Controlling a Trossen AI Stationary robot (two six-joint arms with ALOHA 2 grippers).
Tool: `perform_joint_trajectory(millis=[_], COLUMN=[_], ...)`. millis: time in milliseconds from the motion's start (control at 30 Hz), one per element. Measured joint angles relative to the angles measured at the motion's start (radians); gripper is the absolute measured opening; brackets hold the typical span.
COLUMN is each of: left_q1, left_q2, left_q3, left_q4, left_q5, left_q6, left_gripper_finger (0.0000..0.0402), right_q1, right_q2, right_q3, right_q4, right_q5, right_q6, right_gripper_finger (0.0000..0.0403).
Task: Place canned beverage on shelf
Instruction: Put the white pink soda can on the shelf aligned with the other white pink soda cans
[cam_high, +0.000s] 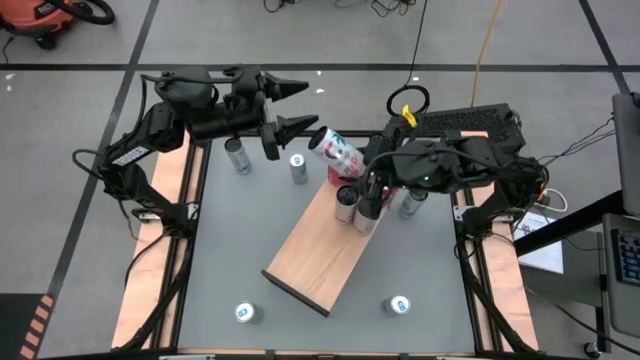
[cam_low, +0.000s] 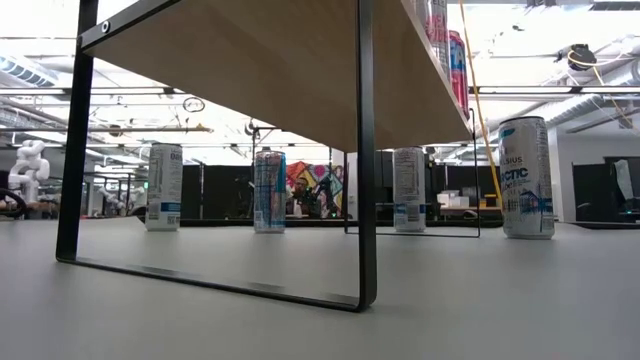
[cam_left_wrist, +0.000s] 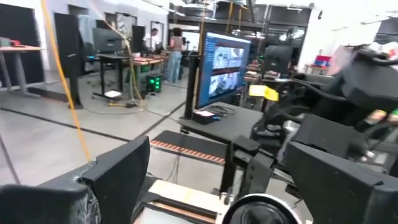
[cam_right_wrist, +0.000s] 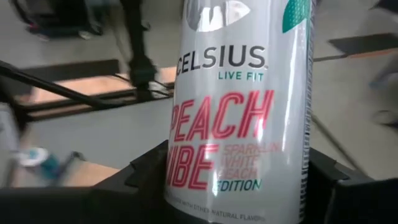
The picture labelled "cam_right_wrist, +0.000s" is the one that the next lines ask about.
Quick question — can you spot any white Celsius Peach Vibe can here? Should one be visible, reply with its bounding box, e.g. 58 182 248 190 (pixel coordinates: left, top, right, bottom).
164 0 317 224

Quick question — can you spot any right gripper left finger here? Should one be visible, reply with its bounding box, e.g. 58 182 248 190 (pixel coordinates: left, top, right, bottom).
0 139 187 224

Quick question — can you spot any blue silver Red Bull can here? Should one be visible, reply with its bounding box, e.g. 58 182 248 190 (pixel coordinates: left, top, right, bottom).
17 146 63 181

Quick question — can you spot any wooden table side board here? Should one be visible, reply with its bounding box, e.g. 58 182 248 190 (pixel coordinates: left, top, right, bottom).
18 67 177 121

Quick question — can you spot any black aluminium table frame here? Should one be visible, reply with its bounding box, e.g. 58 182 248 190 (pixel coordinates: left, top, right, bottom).
0 58 177 123

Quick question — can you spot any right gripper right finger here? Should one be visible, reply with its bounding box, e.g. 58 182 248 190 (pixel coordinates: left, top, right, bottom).
300 147 398 224

